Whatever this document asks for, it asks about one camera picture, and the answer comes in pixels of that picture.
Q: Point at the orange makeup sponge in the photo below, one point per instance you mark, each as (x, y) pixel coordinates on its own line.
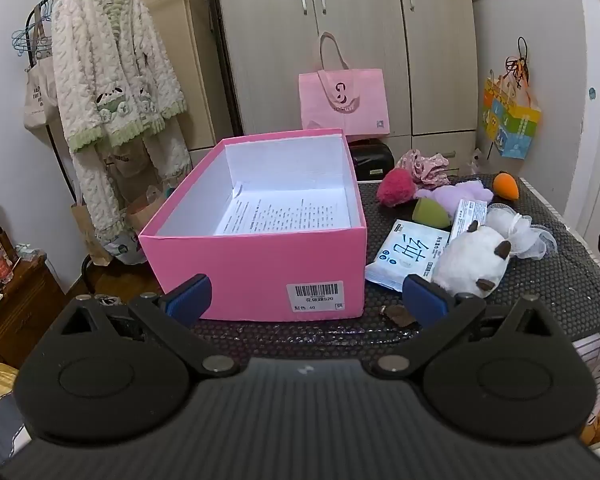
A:
(507, 185)

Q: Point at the white fluffy pajama pants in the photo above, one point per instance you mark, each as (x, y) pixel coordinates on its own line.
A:
(100, 200)

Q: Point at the white plush toy brown ears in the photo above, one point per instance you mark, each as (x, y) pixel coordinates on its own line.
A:
(467, 260)

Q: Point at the beige tall cabinet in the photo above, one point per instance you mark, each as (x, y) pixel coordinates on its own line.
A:
(180, 20)

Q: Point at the wooden nightstand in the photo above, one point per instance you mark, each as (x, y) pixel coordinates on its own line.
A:
(25, 310)

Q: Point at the pink cardboard box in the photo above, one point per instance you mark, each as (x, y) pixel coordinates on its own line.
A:
(260, 270)

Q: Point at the purple plush toy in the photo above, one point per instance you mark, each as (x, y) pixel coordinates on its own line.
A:
(455, 194)

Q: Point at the white wet wipes pack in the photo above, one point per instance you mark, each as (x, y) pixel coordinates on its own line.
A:
(405, 252)

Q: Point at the colourful gift bag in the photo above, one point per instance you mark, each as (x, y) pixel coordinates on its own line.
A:
(510, 120)

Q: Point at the beige canvas tote bag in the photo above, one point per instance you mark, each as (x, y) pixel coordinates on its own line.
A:
(40, 100)

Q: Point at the white door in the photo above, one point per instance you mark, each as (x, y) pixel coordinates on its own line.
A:
(595, 125)

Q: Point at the black mesh table mat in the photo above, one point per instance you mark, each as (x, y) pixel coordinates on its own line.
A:
(545, 290)

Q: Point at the clear plastic bag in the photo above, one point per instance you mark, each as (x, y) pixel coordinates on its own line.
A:
(475, 162)

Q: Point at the green makeup sponge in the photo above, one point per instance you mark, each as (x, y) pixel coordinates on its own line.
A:
(430, 212)

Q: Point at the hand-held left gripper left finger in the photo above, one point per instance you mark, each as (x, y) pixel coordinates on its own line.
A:
(192, 300)

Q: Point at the pink tote bag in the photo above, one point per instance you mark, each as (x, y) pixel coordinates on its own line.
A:
(345, 100)

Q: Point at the printed paper sheet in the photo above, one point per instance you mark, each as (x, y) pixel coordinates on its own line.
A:
(280, 212)

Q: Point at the white mesh bath pouf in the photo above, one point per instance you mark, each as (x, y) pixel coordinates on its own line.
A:
(520, 232)

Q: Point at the pink floral cloth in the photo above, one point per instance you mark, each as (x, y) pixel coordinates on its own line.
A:
(427, 165)

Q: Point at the grey wardrobe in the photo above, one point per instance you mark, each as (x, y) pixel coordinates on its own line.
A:
(360, 20)

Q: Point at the pale green packet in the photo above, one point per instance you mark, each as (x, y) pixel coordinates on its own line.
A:
(29, 252)

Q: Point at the black suitcase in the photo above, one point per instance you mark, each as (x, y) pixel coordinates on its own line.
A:
(372, 160)

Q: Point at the white fluffy pajama jacket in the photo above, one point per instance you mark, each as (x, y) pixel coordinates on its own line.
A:
(105, 70)

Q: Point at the small brown scrap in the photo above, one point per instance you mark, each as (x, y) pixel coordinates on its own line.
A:
(397, 316)

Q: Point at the small white packet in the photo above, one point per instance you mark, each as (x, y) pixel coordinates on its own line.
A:
(467, 215)

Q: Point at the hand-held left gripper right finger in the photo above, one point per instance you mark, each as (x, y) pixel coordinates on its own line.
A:
(422, 302)

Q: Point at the brown paper bag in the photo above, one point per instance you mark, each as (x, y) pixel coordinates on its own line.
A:
(145, 210)
(87, 240)

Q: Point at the red plush ball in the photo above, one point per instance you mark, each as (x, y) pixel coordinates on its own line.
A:
(395, 187)

